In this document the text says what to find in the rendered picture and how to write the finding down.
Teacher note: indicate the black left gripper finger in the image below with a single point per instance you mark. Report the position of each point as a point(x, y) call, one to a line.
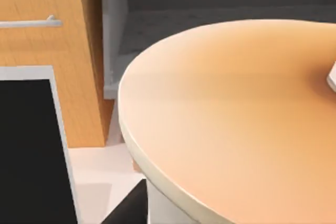
point(134, 208)

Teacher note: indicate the white pot with orange top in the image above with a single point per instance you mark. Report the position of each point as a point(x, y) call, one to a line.
point(225, 119)

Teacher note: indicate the white framed blackboard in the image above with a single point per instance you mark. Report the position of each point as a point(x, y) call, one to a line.
point(26, 150)

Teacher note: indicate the small white rounded piece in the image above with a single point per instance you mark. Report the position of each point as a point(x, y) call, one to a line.
point(333, 77)

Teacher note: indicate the wooden cupboard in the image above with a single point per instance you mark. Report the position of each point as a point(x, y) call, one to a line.
point(95, 77)

